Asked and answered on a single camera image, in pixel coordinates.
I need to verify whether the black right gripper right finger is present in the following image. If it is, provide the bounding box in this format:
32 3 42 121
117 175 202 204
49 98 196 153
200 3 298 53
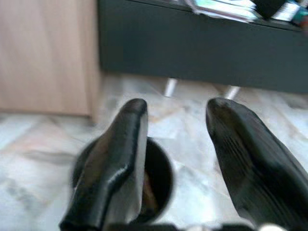
205 97 308 231

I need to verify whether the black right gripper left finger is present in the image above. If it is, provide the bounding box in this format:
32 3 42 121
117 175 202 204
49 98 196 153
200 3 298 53
59 98 148 231

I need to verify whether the black round rubbish bin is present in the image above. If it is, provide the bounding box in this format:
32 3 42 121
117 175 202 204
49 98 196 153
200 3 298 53
71 137 174 224

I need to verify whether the brown trash in bin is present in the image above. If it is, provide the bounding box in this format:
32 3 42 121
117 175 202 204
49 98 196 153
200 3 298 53
141 172 158 212

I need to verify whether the light wooden cabinet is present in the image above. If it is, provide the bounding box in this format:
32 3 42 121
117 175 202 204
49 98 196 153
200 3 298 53
0 0 103 125

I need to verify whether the dark grey low table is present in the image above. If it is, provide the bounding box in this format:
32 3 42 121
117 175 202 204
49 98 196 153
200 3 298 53
97 0 308 99

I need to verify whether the stack of papers and magazines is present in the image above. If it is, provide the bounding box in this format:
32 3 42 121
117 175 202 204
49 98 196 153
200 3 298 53
187 0 306 24

